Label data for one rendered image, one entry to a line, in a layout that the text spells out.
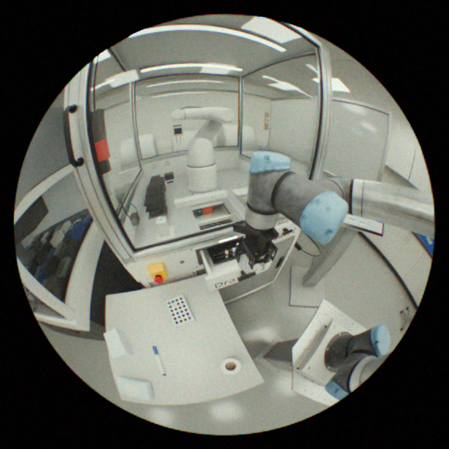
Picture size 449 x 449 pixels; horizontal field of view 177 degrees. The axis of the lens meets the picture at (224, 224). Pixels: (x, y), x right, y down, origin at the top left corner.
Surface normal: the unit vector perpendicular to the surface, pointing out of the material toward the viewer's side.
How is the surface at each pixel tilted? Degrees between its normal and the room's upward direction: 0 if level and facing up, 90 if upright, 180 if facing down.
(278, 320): 0
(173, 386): 0
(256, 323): 0
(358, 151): 90
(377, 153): 90
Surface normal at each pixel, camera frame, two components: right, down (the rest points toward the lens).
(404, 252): -0.93, 0.23
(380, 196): -0.87, -0.11
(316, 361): 0.00, -0.77
